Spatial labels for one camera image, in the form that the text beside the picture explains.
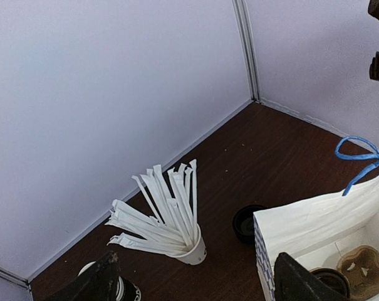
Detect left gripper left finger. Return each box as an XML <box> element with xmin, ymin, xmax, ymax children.
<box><xmin>49</xmin><ymin>251</ymin><xmax>118</xmax><ymax>301</ymax></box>

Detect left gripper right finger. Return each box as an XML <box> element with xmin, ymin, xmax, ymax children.
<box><xmin>274</xmin><ymin>253</ymin><xmax>349</xmax><ymax>300</ymax></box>

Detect stack of paper cups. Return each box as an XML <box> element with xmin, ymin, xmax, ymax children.
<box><xmin>78</xmin><ymin>261</ymin><xmax>142</xmax><ymax>300</ymax></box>

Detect single black paper cup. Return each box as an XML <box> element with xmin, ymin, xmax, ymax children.
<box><xmin>309</xmin><ymin>267</ymin><xmax>351</xmax><ymax>297</ymax></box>

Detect checkered paper takeout bag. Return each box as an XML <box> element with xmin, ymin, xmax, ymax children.
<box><xmin>253</xmin><ymin>147</ymin><xmax>379</xmax><ymax>300</ymax></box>

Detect cardboard cup carrier tray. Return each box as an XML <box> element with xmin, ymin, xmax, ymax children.
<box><xmin>336</xmin><ymin>245</ymin><xmax>379</xmax><ymax>300</ymax></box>

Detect stack of black lids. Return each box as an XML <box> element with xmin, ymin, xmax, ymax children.
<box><xmin>232</xmin><ymin>204</ymin><xmax>267</xmax><ymax>245</ymax></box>

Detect white cup holding straws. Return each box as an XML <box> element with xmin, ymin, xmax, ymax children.
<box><xmin>170</xmin><ymin>225</ymin><xmax>207</xmax><ymax>266</ymax></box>

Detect bundle of wrapped white straws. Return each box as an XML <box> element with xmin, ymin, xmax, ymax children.
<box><xmin>106</xmin><ymin>159</ymin><xmax>198</xmax><ymax>257</ymax></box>

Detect left aluminium corner post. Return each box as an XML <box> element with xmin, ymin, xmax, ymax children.
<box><xmin>0</xmin><ymin>267</ymin><xmax>31</xmax><ymax>290</ymax></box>

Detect aluminium corner post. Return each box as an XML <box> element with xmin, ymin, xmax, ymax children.
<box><xmin>232</xmin><ymin>0</ymin><xmax>261</xmax><ymax>103</ymax></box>
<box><xmin>0</xmin><ymin>267</ymin><xmax>31</xmax><ymax>290</ymax></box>

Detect right aluminium corner post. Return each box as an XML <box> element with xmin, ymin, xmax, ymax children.
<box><xmin>232</xmin><ymin>0</ymin><xmax>261</xmax><ymax>103</ymax></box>

